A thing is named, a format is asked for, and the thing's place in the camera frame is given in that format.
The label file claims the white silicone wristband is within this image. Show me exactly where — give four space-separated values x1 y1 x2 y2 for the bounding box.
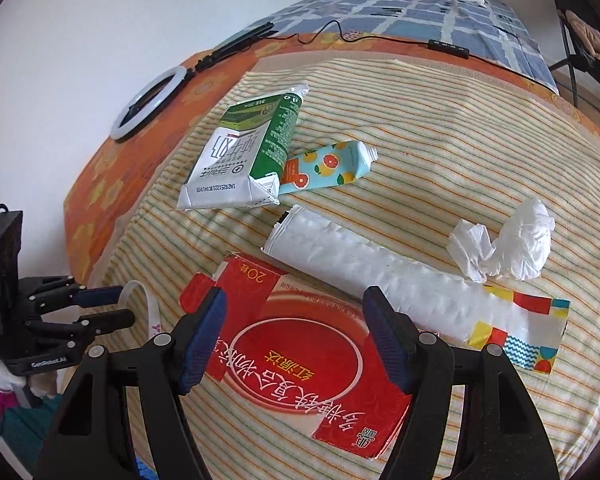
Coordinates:
117 280 162 339

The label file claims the white colourful-ended paper wrapper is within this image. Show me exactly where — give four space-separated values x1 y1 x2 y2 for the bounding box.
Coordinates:
262 205 570 374

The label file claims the white tissue ball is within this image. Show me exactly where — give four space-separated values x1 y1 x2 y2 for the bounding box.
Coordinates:
446 197 555 284

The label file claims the green white milk carton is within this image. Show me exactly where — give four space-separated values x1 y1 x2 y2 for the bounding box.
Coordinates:
176 84 309 211

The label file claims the red cardboard box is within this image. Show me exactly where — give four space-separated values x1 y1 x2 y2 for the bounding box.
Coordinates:
180 254 410 460

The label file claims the teal orange-print tube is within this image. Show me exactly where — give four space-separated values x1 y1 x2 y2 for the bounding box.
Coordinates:
278 141 378 195

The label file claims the teal fabric item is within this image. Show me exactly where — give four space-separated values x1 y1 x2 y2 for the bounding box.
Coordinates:
0 394 61 478

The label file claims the orange floral bed sheet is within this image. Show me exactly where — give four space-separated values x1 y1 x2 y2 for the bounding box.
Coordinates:
64 32 600 286

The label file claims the striped yellow towel blanket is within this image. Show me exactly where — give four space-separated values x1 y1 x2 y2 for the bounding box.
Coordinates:
99 58 600 479

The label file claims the pink beige clothing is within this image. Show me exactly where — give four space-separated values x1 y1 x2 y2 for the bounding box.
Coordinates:
565 10 600 61

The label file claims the blue checked bed sheet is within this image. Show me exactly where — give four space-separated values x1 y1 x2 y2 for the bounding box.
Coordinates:
257 0 558 92

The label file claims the white ring light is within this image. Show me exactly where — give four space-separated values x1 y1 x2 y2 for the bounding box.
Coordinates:
109 65 194 142

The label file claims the black ring light stand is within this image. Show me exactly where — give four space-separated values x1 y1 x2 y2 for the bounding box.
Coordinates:
185 22 276 80

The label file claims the black cable remote control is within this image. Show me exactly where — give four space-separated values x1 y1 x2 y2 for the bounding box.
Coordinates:
427 39 470 60

